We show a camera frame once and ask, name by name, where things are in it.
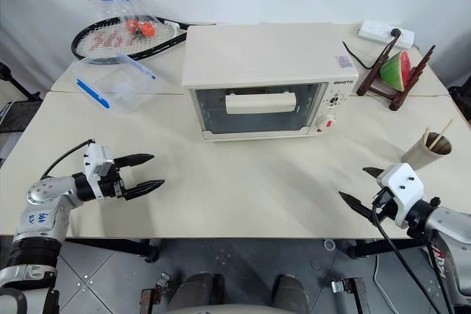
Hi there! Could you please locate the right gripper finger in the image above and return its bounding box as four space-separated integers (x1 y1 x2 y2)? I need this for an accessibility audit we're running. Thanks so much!
361 166 385 180
338 190 379 223

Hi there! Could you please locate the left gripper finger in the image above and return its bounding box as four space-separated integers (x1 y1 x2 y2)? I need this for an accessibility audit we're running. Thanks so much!
124 179 166 202
113 153 155 169

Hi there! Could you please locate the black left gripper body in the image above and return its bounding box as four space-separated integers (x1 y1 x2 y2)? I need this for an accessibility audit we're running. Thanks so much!
97 160 128 201

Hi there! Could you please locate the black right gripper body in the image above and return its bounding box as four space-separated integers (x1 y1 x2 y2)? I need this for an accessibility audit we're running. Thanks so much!
371 177 400 224

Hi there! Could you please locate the cream toaster oven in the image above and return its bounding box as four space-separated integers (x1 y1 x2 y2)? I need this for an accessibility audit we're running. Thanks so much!
182 22 359 143

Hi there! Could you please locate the black table leg bar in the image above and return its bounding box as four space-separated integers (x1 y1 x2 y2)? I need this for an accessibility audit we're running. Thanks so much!
64 238 160 264
347 238 428 260

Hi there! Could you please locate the beige skewer cup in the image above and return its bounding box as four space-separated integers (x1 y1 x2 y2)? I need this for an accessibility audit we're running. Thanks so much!
400 132 453 172

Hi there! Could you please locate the clear box with blue clips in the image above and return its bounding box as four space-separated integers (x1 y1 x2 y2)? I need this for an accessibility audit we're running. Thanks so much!
75 54 157 115

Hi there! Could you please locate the dark wooden stand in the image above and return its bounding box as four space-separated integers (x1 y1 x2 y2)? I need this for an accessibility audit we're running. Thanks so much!
355 36 437 111

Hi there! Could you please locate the long wooden skewer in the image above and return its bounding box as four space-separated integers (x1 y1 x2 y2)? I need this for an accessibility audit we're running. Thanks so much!
431 118 455 150

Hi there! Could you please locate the watermelon slice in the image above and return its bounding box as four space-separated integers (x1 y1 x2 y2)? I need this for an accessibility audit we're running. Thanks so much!
378 51 413 93

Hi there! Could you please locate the dark rounded shape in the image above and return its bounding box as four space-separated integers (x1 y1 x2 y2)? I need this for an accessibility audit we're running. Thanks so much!
272 274 311 314

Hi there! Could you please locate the black object beside table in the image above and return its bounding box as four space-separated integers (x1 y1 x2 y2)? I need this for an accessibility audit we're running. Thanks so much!
447 77 471 121

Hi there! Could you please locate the black tennis racket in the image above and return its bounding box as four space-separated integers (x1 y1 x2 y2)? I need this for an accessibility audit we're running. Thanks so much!
71 15 216 67

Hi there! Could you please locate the black stand beside table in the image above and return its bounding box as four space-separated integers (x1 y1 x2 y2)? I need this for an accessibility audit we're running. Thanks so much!
0 61 43 102

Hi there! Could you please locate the white power strip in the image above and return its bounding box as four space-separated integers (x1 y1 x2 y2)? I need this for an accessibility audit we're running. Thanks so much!
358 20 415 50

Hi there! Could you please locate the clear plastic bag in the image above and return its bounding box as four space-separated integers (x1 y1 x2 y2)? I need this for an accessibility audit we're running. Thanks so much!
86 0 163 42

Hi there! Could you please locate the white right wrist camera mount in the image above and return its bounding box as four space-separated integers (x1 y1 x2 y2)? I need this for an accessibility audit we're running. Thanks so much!
378 162 425 228

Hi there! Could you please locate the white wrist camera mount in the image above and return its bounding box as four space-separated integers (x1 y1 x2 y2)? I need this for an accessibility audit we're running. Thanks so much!
82 143 116 198
378 162 425 228

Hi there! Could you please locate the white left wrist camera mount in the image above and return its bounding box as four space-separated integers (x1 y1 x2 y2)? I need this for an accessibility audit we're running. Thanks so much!
82 143 116 198

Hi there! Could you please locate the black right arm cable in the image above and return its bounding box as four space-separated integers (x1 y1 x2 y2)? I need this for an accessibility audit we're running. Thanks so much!
371 196 456 314

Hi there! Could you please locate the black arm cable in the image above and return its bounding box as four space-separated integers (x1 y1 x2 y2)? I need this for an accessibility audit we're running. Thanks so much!
371 196 456 314
40 139 96 179

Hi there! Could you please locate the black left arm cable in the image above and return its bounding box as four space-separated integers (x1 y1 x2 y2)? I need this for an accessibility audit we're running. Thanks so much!
40 139 96 179

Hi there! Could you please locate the white floor cable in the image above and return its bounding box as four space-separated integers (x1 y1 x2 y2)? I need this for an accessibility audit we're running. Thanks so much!
372 254 400 314

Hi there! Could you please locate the metal caster bracket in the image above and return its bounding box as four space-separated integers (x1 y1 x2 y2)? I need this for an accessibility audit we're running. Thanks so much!
139 271 172 314
330 277 371 314

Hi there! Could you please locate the black power cable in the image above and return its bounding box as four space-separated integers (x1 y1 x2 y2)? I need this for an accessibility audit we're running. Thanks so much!
341 36 397 71

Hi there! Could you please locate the glass oven door with handle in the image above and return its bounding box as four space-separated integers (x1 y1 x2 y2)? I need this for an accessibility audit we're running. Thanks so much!
191 82 330 136

